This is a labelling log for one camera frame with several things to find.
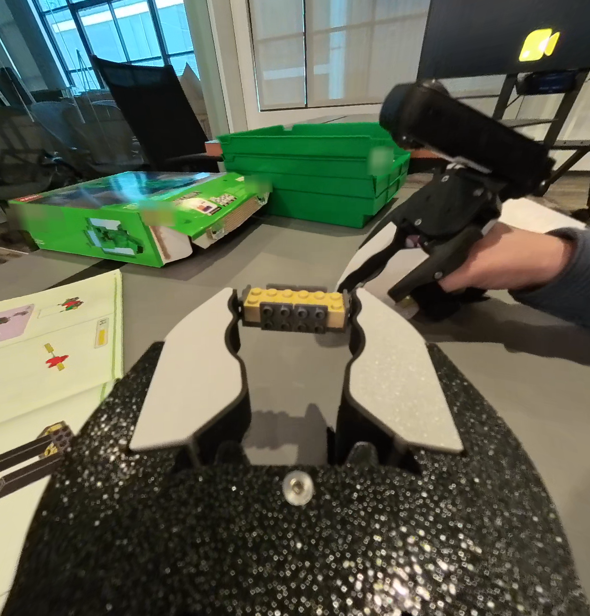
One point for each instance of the green toy box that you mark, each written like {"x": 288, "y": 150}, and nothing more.
{"x": 83, "y": 231}

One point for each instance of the grey and tan brick assembly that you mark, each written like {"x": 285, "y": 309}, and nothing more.
{"x": 275, "y": 301}

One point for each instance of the black screen stand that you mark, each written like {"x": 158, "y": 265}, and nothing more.
{"x": 504, "y": 96}

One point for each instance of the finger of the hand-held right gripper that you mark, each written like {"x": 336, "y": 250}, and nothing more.
{"x": 367, "y": 250}

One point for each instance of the black framed window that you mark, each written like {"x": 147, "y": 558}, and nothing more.
{"x": 131, "y": 29}

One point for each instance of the white framed window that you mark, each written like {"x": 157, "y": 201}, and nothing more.
{"x": 343, "y": 53}

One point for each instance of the black long beam brick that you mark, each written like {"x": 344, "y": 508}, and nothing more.
{"x": 16, "y": 457}
{"x": 16, "y": 481}

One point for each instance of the black mesh office chair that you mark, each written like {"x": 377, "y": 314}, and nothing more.
{"x": 150, "y": 115}

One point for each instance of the green plastic bin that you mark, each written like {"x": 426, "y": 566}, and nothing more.
{"x": 314, "y": 178}
{"x": 324, "y": 207}
{"x": 300, "y": 139}

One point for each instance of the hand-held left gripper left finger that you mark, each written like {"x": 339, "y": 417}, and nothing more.
{"x": 189, "y": 380}

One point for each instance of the pale green instruction booklet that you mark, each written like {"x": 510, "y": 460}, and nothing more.
{"x": 59, "y": 337}

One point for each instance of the black device under screen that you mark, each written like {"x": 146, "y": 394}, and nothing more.
{"x": 547, "y": 82}

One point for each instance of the dark studded brick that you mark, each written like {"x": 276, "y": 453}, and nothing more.
{"x": 57, "y": 435}

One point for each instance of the person's right hand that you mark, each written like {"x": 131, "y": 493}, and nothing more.
{"x": 506, "y": 260}

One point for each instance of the grey desk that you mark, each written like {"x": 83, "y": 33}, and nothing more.
{"x": 295, "y": 250}

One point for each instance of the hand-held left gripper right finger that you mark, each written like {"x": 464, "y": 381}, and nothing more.
{"x": 401, "y": 385}

